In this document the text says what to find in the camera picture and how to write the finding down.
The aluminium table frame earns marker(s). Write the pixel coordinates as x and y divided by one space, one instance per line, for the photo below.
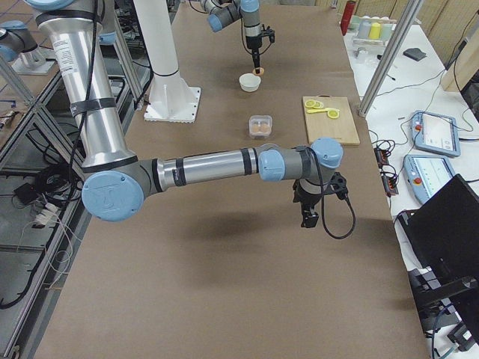
42 218

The clear plastic egg box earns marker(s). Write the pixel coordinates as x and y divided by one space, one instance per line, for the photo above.
259 119

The light blue cup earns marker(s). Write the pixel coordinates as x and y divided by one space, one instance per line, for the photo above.
385 31

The yellow cup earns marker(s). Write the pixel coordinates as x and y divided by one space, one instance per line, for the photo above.
375 30

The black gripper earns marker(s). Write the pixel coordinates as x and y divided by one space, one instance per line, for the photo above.
305 199
253 43

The small black square device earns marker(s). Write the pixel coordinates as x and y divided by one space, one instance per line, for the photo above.
415 54

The near blue teach pendant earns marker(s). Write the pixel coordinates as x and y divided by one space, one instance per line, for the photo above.
427 174

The aluminium frame post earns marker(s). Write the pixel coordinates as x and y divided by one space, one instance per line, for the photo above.
401 30

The far blue teach pendant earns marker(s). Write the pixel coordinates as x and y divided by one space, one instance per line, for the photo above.
435 133

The grey cup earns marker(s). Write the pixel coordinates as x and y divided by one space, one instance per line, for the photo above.
364 29

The white camera stand pole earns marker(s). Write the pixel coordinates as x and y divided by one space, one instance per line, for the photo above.
170 98

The lemon slice pair near handle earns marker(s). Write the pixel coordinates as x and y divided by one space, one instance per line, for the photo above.
313 104

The blue teach pendant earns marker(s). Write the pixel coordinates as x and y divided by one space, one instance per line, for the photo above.
427 174
435 133

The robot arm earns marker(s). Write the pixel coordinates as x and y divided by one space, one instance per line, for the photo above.
117 181
221 14

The white ceramic bowl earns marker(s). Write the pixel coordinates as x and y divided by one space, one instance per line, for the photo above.
249 82

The bamboo cutting board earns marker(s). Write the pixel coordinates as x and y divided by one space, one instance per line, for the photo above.
318 125

